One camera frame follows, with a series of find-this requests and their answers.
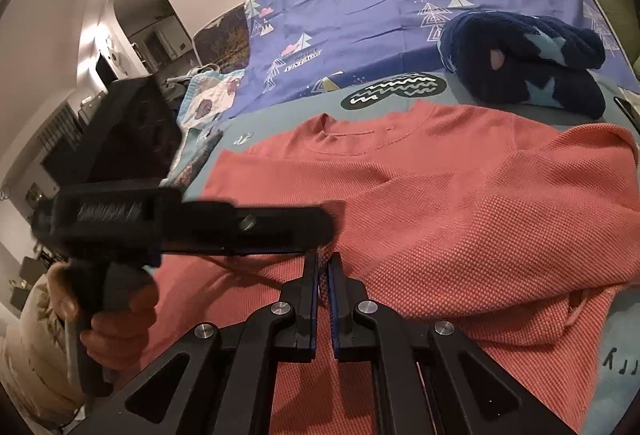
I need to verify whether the white quilted bed cover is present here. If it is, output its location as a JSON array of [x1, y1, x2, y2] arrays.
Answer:
[[177, 69, 245, 131]]

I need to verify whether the person left hand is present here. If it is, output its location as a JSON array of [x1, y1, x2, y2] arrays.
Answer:
[[47, 263, 160, 371]]

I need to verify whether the teal patterned blanket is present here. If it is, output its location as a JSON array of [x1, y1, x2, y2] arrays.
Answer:
[[186, 76, 639, 434]]

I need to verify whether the navy star fleece blanket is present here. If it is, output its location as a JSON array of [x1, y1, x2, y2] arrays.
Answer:
[[438, 12, 605, 120]]

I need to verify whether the dark headboard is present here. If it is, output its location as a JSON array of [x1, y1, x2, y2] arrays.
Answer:
[[193, 5, 250, 73]]

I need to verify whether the blue tree print sheet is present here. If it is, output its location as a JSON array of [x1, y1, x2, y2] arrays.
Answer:
[[226, 0, 639, 119]]

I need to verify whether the coral pink knit shirt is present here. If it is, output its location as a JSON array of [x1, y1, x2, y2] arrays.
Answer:
[[139, 99, 640, 435]]

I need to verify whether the green pillow far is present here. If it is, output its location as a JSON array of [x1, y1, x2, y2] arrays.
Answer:
[[597, 0, 639, 76]]

